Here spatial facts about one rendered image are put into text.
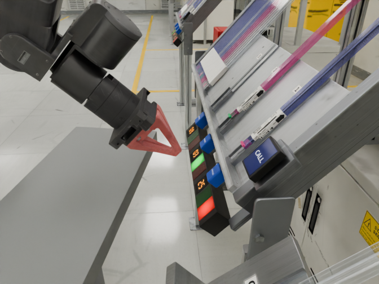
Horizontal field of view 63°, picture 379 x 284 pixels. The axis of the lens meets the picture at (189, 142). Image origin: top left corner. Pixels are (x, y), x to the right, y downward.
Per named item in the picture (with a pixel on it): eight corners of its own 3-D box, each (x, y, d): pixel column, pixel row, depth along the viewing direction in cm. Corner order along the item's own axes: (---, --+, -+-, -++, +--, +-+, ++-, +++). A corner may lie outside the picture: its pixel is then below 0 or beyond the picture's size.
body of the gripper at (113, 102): (153, 93, 49) (114, 61, 46) (150, 120, 40) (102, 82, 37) (127, 121, 51) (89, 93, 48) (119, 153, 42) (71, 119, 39)
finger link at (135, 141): (192, 125, 51) (147, 88, 48) (195, 145, 45) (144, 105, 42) (164, 151, 53) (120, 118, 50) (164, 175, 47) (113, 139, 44)
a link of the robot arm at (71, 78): (52, 68, 44) (37, 81, 39) (80, 31, 41) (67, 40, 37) (93, 99, 46) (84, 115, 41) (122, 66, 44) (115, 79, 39)
